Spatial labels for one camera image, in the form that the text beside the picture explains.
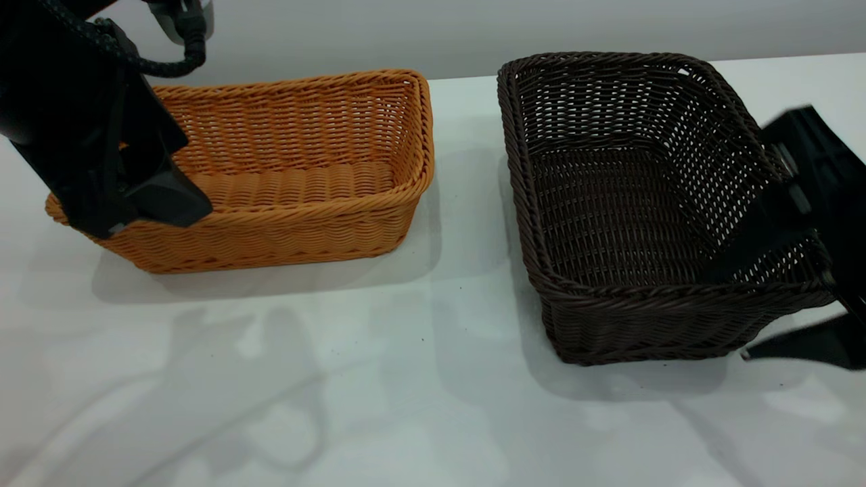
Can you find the dark brown wicker basket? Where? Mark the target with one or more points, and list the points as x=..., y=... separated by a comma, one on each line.
x=609, y=203

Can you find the orange-brown wicker basket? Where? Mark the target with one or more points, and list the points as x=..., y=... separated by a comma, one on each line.
x=304, y=135

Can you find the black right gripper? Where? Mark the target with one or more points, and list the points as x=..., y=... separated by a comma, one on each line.
x=829, y=182

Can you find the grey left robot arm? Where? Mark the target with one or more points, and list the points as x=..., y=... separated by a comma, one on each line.
x=169, y=13

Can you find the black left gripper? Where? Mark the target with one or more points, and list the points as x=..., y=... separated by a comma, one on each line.
x=67, y=88

